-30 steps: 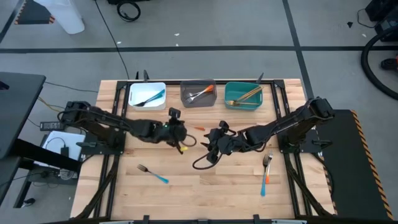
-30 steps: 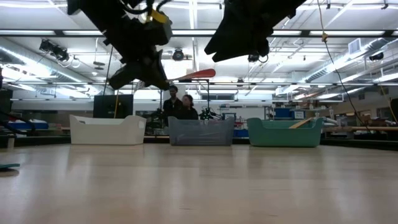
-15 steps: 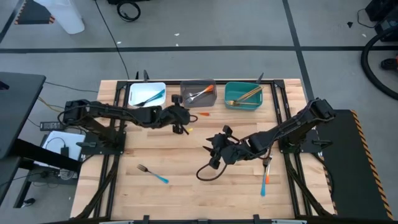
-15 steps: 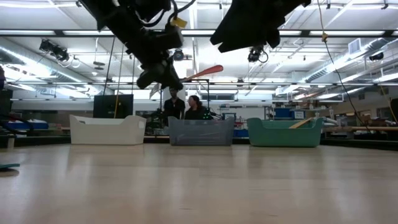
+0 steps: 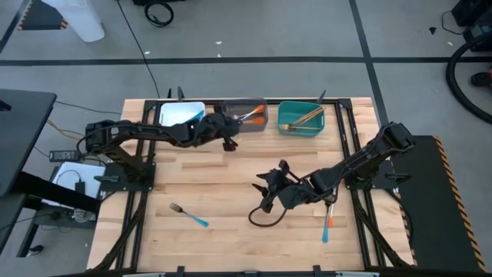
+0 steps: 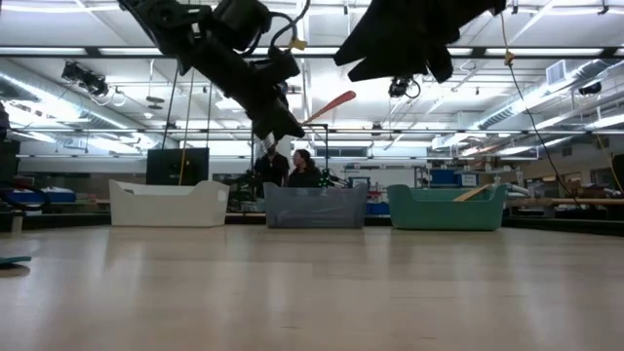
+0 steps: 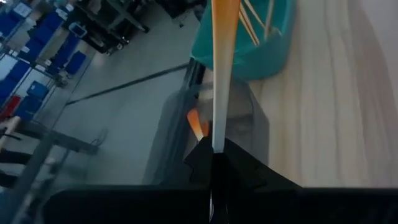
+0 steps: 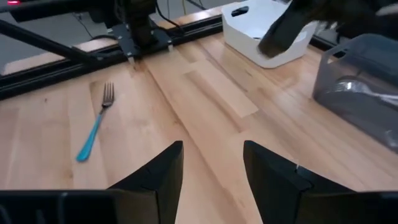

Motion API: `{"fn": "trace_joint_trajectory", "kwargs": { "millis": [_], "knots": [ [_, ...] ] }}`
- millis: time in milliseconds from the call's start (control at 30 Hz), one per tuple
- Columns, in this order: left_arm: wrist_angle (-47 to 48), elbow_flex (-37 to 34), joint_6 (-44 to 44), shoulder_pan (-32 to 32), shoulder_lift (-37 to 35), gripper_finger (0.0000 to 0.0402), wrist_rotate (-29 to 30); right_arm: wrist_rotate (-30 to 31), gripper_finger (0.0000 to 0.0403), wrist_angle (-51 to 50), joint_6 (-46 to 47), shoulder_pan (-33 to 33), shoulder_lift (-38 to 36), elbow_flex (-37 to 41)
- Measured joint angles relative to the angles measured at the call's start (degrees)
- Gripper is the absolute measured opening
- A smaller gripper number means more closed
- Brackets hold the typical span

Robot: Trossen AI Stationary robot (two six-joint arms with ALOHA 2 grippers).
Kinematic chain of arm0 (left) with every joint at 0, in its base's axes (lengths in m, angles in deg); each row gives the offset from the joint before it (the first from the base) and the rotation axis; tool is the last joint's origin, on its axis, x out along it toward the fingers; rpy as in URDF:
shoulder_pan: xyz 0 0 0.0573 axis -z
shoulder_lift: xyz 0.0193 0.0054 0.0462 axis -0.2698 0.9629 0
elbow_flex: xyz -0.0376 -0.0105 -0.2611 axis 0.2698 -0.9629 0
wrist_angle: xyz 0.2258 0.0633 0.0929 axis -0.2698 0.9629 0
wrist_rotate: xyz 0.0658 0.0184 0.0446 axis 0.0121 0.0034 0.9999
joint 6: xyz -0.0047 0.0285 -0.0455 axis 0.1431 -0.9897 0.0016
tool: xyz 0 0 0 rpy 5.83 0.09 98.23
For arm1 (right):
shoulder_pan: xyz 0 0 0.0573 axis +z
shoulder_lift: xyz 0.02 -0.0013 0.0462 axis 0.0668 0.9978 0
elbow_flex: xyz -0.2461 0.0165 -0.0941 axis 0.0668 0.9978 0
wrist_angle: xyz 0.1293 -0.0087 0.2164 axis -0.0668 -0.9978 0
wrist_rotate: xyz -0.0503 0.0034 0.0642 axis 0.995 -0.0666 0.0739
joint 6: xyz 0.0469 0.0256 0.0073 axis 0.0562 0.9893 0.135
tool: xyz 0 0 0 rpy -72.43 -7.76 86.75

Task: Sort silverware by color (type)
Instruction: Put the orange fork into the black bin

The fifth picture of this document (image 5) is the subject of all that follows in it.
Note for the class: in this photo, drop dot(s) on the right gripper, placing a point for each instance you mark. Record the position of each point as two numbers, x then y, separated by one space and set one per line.
292 192

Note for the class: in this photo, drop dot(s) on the black equipment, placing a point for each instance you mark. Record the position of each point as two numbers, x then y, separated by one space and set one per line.
478 23

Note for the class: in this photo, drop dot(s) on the dark grey desk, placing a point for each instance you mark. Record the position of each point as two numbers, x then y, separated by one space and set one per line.
23 134

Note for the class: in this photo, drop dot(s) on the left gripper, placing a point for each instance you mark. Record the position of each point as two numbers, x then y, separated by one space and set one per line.
215 127

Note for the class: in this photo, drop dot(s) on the large black hazard-striped mat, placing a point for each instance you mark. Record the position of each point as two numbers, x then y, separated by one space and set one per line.
434 231

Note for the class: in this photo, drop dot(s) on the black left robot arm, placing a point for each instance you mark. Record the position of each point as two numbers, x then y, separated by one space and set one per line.
134 131

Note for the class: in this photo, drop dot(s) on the teal plastic bin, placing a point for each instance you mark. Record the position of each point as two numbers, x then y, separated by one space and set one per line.
296 109

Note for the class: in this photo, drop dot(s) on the white plastic bin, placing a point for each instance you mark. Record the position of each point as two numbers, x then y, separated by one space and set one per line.
177 113

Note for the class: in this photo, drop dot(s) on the black power brick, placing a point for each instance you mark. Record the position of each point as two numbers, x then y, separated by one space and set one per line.
63 155

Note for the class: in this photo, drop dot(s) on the small black hazard-striped mat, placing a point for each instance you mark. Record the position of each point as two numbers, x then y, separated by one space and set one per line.
40 17

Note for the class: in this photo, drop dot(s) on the small black floor piece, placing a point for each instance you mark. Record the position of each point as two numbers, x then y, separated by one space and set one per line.
433 30

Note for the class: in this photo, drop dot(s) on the small black adaptor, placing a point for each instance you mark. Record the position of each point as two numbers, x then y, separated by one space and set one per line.
80 187

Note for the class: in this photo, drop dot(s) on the black clamp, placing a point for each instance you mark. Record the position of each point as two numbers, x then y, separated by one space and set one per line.
180 92
322 96
169 93

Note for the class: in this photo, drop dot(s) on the black metal table frame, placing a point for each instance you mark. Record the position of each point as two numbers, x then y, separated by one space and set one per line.
273 102

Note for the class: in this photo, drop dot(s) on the white plastic object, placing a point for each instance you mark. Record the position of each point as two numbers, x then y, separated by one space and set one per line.
84 23

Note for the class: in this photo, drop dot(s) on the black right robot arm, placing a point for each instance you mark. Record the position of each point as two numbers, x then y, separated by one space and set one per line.
365 157

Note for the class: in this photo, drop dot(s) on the grey translucent plastic bin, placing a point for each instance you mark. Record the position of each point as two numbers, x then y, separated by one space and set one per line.
250 129

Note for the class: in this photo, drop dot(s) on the black object with orange mark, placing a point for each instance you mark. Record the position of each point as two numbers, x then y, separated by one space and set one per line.
480 79

